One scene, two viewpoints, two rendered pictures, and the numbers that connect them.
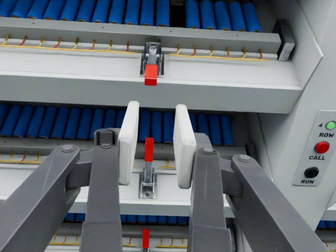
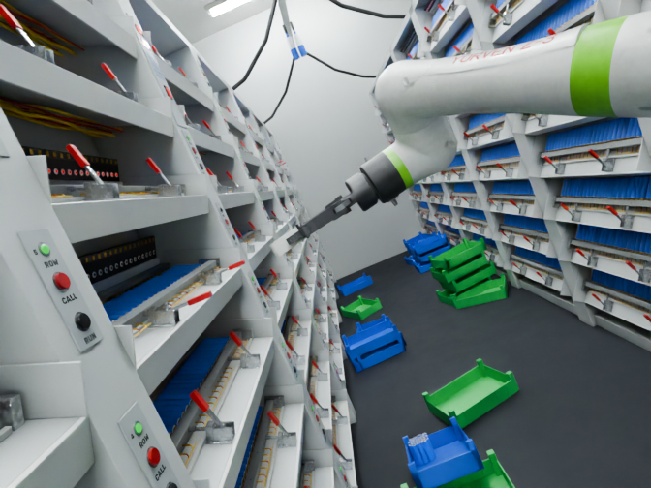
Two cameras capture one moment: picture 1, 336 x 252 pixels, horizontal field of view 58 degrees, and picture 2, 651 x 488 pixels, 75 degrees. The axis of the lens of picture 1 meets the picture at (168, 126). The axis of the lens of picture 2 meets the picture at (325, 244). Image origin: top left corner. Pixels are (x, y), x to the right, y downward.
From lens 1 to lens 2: 88 cm
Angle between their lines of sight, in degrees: 81
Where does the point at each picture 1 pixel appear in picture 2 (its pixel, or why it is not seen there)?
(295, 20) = (204, 255)
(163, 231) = (263, 426)
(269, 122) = (231, 308)
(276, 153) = (253, 307)
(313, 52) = (232, 251)
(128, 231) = (261, 444)
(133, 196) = (256, 370)
